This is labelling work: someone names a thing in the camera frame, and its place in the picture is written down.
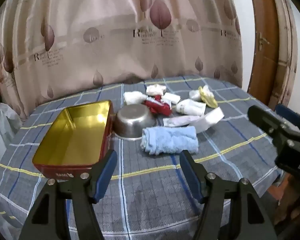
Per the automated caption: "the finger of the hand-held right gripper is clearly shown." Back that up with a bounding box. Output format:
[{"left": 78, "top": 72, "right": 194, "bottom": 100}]
[
  {"left": 247, "top": 105, "right": 300, "bottom": 153},
  {"left": 275, "top": 103, "right": 300, "bottom": 136}
]

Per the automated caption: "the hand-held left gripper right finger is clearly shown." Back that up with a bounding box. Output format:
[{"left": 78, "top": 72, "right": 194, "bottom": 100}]
[{"left": 179, "top": 150, "right": 278, "bottom": 240}]

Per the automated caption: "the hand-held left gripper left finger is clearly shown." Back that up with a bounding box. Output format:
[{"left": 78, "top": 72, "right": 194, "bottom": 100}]
[{"left": 20, "top": 149, "right": 118, "bottom": 240}]

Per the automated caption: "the light blue towel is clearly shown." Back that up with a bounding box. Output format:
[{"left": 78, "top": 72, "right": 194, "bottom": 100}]
[{"left": 140, "top": 126, "right": 199, "bottom": 155}]

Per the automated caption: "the red tin box gold interior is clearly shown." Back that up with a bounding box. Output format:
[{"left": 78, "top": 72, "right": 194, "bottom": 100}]
[{"left": 32, "top": 100, "right": 114, "bottom": 182}]

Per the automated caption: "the white packaged cloth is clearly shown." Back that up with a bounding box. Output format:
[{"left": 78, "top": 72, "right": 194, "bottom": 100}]
[{"left": 163, "top": 116, "right": 200, "bottom": 127}]

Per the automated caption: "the long white cloth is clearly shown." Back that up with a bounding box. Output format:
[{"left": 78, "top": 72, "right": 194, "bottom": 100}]
[{"left": 194, "top": 107, "right": 224, "bottom": 133}]

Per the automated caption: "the yellow-trimmed white mesh cloth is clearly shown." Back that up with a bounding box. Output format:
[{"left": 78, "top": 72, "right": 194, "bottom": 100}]
[{"left": 199, "top": 85, "right": 218, "bottom": 109}]

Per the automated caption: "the white printed sock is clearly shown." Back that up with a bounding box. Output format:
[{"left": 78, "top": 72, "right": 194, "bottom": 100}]
[{"left": 175, "top": 99, "right": 207, "bottom": 117}]

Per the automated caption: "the red and white cloth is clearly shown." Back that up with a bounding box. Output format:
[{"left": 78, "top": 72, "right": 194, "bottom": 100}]
[{"left": 144, "top": 95, "right": 172, "bottom": 117}]

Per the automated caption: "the grey plaid bed sheet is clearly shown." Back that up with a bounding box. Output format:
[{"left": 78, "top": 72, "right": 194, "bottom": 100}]
[{"left": 0, "top": 75, "right": 284, "bottom": 240}]

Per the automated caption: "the brown wooden door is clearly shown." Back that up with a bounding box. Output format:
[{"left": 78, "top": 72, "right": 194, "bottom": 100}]
[{"left": 247, "top": 0, "right": 282, "bottom": 103}]

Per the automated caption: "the stainless steel bowl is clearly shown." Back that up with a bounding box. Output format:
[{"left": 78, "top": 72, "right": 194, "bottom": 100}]
[{"left": 114, "top": 104, "right": 157, "bottom": 139}]

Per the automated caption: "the small white folded cloth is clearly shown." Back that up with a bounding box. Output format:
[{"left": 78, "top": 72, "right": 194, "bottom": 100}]
[{"left": 189, "top": 90, "right": 203, "bottom": 102}]

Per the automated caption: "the white plastic bag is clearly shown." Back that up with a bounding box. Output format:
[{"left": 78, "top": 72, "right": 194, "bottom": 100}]
[{"left": 0, "top": 102, "right": 23, "bottom": 179}]

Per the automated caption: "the beige leaf print curtain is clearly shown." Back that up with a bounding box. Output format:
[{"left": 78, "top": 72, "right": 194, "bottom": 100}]
[{"left": 0, "top": 0, "right": 243, "bottom": 120}]

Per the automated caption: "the wooden door frame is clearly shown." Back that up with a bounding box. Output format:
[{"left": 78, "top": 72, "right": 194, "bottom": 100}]
[{"left": 268, "top": 0, "right": 298, "bottom": 108}]

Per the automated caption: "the metal door handle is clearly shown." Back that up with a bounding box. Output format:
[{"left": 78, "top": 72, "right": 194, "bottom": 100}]
[{"left": 256, "top": 32, "right": 269, "bottom": 52}]

